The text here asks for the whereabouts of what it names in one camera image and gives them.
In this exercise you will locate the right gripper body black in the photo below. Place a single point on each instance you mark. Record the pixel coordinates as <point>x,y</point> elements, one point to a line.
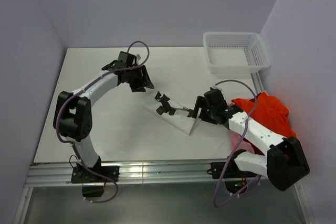
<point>209,113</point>

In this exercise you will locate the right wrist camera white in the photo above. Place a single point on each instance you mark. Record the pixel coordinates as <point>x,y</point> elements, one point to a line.
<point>215,87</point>

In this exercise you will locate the aluminium rail frame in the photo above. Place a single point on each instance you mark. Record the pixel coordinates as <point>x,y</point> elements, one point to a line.
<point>162,175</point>

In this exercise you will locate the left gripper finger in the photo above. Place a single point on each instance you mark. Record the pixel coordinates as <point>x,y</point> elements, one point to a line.
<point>135,89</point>
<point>147,83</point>

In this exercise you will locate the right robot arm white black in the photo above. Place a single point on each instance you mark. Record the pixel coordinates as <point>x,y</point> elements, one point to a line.
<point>282,159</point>

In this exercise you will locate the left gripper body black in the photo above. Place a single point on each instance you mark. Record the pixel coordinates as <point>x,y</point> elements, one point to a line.
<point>133,78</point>

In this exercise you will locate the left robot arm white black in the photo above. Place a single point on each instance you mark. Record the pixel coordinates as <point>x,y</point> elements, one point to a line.
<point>73,113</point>

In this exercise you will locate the white plastic basket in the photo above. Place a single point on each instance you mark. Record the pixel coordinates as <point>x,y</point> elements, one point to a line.
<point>235,52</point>

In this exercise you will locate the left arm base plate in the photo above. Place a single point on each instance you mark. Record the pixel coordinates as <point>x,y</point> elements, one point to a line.
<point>105,172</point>

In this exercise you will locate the white t shirt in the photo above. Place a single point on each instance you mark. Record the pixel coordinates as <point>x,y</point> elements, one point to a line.
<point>180,122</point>

